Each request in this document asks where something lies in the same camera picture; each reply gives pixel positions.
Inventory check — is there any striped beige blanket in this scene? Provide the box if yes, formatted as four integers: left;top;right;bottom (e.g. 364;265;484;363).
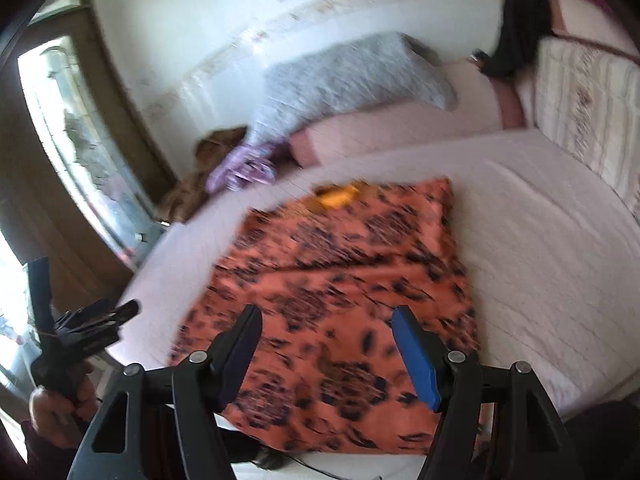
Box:
531;35;640;221

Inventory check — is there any orange black floral garment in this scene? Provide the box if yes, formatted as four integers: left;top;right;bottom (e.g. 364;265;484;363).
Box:
167;176;482;455

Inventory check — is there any grey quilted pillow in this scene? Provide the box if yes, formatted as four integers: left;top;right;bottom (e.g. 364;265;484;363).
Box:
245;31;458;147

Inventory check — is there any pink quilted bed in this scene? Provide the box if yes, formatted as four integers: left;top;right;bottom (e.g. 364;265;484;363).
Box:
107;129;640;480

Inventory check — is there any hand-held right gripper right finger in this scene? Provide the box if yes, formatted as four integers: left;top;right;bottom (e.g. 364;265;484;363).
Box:
390;304;587;480

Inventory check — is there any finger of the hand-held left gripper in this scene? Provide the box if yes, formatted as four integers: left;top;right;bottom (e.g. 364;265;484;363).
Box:
54;299;115;331
90;299;142;332

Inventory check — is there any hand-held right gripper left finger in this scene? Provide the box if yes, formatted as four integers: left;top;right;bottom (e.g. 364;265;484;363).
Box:
67;304;264;480

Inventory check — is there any purple shiny cloth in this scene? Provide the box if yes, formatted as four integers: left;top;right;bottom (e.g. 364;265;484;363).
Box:
205;140;277;195

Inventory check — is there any pink bolster cushion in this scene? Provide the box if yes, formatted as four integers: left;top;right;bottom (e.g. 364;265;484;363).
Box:
289;59;527;169

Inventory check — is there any brown fuzzy cloth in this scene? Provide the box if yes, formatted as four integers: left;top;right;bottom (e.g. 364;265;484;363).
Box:
152;127;247;225

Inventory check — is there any wooden framed window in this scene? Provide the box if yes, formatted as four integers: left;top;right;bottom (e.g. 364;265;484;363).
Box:
0;0;176;321

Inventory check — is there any person's left hand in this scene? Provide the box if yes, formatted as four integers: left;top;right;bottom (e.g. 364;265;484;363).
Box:
28;361;99;437

